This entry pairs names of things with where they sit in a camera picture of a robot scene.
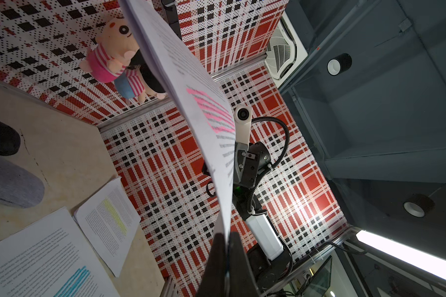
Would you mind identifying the doll with pink striped shirt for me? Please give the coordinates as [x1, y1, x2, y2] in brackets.
[79, 17, 139, 84]

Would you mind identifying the black glasses case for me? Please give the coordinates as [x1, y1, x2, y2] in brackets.
[0, 121, 21, 156]

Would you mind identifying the document with pink highlight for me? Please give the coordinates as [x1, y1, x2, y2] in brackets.
[119, 1, 235, 238]

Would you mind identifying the ceiling light panel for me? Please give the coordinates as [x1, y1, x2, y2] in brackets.
[356, 230, 446, 280]

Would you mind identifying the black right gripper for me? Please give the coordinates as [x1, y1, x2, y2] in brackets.
[196, 142, 271, 297]

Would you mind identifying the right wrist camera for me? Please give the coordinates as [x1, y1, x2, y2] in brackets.
[234, 104, 253, 146]

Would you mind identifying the grey glasses case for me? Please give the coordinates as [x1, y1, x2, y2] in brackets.
[0, 156, 45, 209]

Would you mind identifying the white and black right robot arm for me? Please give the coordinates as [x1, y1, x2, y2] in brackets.
[196, 108, 294, 297]

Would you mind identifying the document with yellow highlight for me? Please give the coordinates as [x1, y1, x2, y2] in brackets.
[73, 177, 141, 278]

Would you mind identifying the black round ceiling spotlight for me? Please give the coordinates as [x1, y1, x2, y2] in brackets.
[327, 53, 353, 76]

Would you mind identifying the doll with blue trousers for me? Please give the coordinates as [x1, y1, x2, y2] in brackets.
[114, 51, 167, 105]

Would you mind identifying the document with blue highlight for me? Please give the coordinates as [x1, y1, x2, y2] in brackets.
[0, 207, 119, 297]

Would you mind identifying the ceiling air vent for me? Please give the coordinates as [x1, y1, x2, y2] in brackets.
[265, 12, 308, 87]

